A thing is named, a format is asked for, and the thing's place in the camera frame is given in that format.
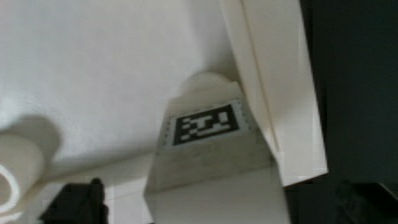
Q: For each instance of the white square tabletop with sockets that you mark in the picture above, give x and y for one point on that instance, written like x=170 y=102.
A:
x=97 y=58

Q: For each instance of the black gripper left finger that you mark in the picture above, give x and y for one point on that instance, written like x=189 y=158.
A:
x=77 y=206

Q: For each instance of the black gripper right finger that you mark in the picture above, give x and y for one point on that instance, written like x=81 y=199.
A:
x=367 y=203

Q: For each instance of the white leg with tag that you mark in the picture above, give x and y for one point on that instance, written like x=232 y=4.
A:
x=214 y=181

